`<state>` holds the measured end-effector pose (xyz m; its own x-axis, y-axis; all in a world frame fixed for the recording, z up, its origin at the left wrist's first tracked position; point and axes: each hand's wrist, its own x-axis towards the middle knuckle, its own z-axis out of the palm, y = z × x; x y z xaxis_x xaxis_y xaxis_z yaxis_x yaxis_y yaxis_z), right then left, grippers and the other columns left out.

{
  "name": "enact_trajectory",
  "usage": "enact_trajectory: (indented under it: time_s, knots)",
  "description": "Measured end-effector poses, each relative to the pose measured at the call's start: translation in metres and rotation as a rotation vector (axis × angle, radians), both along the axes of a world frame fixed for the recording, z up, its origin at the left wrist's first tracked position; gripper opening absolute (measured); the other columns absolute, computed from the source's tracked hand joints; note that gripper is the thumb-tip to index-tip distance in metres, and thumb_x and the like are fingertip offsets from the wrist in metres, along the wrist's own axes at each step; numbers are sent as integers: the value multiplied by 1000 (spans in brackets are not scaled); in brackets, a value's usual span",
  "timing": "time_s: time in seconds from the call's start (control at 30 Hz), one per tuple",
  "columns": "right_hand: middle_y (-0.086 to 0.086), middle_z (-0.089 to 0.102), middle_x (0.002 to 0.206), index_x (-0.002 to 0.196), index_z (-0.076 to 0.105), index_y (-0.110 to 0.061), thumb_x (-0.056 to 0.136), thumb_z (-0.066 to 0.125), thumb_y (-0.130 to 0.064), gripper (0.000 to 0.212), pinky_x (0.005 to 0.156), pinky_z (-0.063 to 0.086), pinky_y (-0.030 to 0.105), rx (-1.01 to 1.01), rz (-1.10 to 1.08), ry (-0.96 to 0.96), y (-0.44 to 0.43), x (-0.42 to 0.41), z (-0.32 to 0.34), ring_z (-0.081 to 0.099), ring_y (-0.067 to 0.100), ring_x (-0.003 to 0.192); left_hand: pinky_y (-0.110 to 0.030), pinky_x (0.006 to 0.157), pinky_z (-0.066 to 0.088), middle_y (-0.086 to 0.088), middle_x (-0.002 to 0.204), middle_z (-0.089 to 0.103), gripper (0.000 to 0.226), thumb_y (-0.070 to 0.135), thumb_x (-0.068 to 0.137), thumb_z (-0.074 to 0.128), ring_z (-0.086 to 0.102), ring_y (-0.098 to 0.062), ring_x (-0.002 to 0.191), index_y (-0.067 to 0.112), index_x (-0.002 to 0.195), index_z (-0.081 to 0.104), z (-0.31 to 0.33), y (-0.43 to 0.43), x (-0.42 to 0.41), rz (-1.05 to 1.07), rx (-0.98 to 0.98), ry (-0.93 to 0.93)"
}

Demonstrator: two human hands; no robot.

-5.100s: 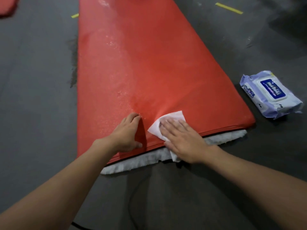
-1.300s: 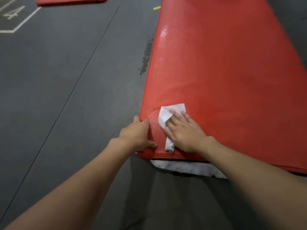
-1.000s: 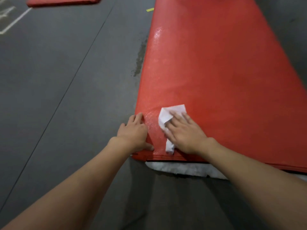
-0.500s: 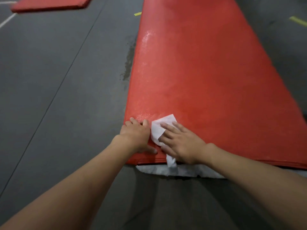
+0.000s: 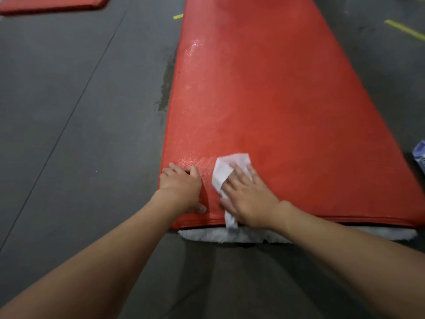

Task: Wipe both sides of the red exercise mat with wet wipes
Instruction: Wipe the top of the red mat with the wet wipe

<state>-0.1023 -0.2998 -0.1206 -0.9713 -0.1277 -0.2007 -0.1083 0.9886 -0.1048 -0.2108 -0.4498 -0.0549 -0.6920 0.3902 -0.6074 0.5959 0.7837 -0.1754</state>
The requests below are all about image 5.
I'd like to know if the pale blue wipes pack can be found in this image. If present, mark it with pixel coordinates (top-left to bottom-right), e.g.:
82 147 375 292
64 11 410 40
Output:
411 139 425 176

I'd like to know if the person's right hand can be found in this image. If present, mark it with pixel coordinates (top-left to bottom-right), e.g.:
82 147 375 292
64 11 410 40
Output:
219 162 294 230

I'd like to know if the white wet wipe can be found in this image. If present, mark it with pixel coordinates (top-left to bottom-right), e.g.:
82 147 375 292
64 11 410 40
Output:
212 153 251 230

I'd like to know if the person's left hand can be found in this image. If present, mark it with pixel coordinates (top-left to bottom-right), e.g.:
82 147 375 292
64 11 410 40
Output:
158 162 207 215

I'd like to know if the white fluffy padding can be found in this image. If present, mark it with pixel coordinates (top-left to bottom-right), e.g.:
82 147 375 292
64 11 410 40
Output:
178 226 418 245

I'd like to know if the red mat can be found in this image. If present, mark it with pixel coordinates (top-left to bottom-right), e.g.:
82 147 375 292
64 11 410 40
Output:
0 0 111 16
159 0 425 230

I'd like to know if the person's right forearm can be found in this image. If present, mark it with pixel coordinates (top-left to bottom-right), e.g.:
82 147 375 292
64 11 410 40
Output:
275 201 425 319

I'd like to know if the person's left forearm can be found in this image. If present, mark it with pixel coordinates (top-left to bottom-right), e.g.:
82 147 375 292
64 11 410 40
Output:
0 191 172 319

